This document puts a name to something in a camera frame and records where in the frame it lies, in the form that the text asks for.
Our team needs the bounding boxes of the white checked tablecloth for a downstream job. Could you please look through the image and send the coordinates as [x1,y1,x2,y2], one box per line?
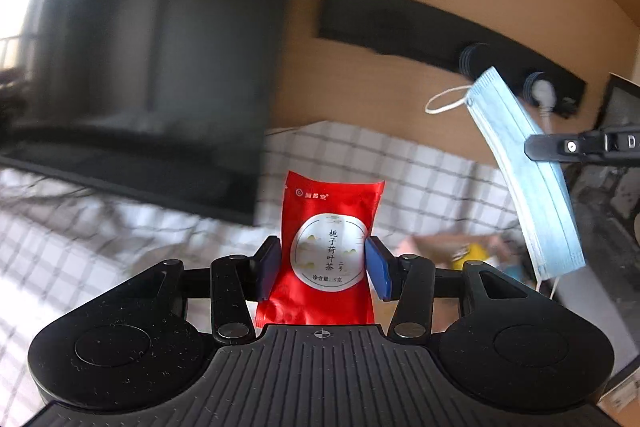
[0,119,553,414]

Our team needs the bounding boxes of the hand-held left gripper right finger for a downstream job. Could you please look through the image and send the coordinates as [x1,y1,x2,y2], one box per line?
[363,235,547,344]

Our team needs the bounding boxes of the black wall power strip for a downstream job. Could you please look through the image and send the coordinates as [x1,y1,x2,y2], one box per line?
[314,0,588,118]

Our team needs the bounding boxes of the white plug with cable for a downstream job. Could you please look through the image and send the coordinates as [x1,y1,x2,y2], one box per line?
[529,76,563,303]

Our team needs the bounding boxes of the white box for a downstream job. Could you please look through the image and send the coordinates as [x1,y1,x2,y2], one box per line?
[597,356,640,427]

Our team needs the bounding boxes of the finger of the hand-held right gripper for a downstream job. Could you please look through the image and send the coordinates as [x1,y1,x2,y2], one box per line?
[523,124,640,168]

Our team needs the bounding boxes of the black framed panel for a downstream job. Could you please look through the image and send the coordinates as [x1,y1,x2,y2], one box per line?
[594,73,640,131]

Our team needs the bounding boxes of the blue face mask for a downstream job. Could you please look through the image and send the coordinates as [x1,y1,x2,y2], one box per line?
[425,66,587,284]

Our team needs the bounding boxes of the black television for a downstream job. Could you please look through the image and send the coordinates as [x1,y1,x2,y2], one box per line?
[0,0,308,229]

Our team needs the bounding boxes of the yellow object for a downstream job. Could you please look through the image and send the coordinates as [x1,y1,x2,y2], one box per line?
[451,243,495,271]

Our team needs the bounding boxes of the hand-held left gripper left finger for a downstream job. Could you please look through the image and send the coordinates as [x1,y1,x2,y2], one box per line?
[145,235,282,347]

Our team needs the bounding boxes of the red tea packet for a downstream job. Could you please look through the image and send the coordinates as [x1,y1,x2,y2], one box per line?
[254,170,387,328]

